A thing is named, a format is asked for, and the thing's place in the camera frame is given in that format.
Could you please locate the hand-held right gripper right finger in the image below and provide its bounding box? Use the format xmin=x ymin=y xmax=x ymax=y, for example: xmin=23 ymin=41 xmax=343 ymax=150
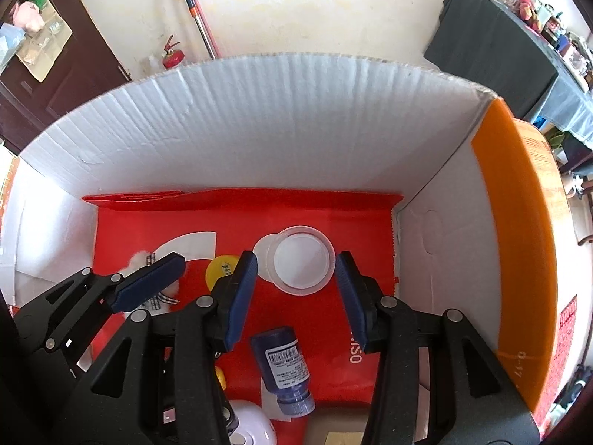
xmin=335 ymin=251 xmax=540 ymax=445

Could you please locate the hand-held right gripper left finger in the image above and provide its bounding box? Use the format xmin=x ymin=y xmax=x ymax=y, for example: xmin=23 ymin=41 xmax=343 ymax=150
xmin=69 ymin=250 xmax=259 ymax=445

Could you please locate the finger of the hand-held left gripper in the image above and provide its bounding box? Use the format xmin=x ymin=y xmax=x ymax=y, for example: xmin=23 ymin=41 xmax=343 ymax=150
xmin=13 ymin=253 xmax=187 ymax=354

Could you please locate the white plush bunny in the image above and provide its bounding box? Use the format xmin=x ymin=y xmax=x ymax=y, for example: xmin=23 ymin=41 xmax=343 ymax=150
xmin=124 ymin=250 xmax=181 ymax=311

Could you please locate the yellow bottle cap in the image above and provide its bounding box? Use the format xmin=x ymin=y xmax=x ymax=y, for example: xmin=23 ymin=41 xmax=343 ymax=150
xmin=205 ymin=254 xmax=241 ymax=290

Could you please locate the clear plastic lid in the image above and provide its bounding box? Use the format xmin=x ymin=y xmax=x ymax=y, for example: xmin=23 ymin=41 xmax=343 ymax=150
xmin=252 ymin=225 xmax=337 ymax=296

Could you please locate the dark blue bottle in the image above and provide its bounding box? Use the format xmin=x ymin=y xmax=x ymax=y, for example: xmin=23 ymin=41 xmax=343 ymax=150
xmin=250 ymin=327 xmax=317 ymax=417

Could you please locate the white pink round device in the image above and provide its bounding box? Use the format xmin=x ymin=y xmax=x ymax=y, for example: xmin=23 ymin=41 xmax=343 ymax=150
xmin=225 ymin=399 xmax=278 ymax=445

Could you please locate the brown rounded case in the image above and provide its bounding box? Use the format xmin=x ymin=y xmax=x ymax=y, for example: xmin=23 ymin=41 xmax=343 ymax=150
xmin=303 ymin=415 xmax=371 ymax=445

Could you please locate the orange cardboard box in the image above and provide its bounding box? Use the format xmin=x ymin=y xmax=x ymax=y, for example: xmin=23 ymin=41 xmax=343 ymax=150
xmin=0 ymin=53 xmax=580 ymax=445

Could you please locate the dark brown door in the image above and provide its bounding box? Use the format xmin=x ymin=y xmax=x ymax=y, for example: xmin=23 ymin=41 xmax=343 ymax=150
xmin=0 ymin=0 xmax=133 ymax=154

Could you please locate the red fire extinguisher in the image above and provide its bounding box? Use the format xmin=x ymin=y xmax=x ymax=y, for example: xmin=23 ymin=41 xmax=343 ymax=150
xmin=161 ymin=34 xmax=185 ymax=71

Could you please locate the clear plastic bag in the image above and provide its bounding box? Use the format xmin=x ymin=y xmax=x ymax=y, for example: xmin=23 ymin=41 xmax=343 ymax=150
xmin=0 ymin=23 xmax=26 ymax=72

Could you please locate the side table with dark cloth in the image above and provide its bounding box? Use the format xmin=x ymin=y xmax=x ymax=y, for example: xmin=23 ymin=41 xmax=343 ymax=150
xmin=424 ymin=0 xmax=593 ymax=149

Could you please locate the pink plush toy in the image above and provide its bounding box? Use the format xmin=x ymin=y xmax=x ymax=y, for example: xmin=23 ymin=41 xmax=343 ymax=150
xmin=11 ymin=0 xmax=44 ymax=33

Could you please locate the cluster of bottles and cosmetics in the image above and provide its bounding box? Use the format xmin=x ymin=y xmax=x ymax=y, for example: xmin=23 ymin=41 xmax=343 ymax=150
xmin=482 ymin=0 xmax=593 ymax=93

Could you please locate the mop handle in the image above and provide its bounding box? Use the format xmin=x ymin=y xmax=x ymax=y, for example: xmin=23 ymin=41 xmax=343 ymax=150
xmin=170 ymin=0 xmax=222 ymax=60

